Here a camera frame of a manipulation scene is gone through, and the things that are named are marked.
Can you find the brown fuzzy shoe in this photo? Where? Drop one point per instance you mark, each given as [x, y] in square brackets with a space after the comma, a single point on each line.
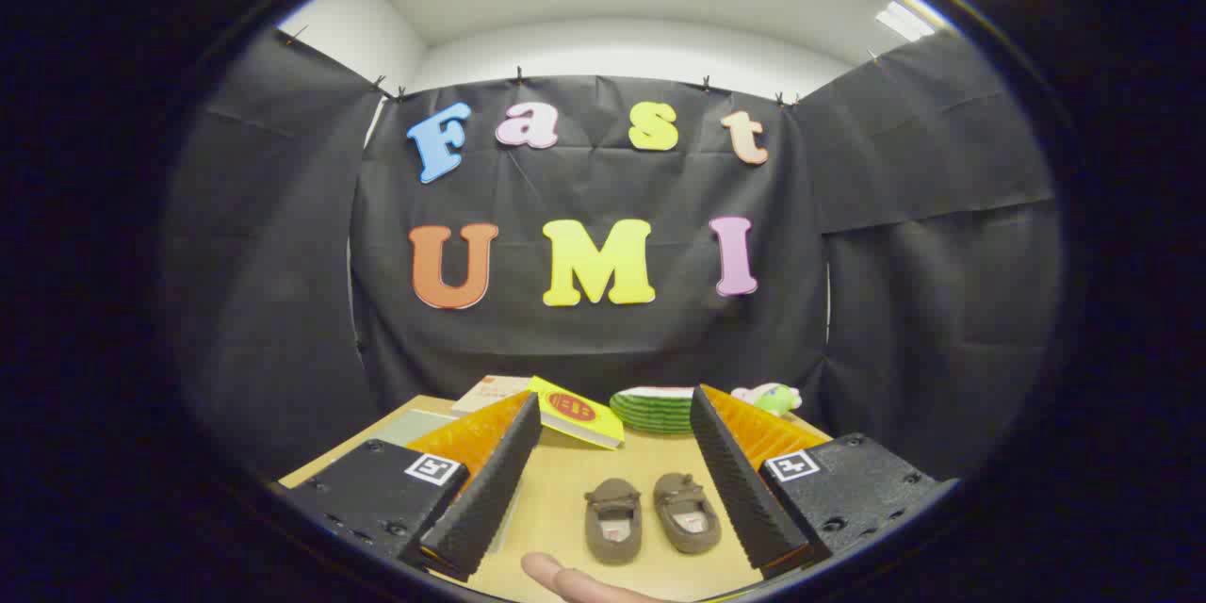
[686, 513]
[612, 520]

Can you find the yellow book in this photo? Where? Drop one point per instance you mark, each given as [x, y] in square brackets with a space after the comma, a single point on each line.
[575, 415]

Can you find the pink and green plush toy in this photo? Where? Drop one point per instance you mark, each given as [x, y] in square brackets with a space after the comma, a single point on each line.
[773, 398]

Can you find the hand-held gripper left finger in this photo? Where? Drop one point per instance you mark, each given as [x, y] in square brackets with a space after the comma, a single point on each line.
[490, 490]

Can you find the beige book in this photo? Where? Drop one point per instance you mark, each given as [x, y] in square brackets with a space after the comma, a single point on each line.
[490, 391]

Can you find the pale green storage box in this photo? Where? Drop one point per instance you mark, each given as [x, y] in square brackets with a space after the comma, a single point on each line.
[415, 424]

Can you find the watermelon slice plush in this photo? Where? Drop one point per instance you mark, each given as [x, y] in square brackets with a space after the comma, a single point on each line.
[655, 410]

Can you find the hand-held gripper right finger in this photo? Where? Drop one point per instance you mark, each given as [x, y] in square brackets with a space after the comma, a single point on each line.
[740, 490]

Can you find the small ceiling light panel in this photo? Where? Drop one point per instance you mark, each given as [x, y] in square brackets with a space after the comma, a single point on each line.
[903, 19]

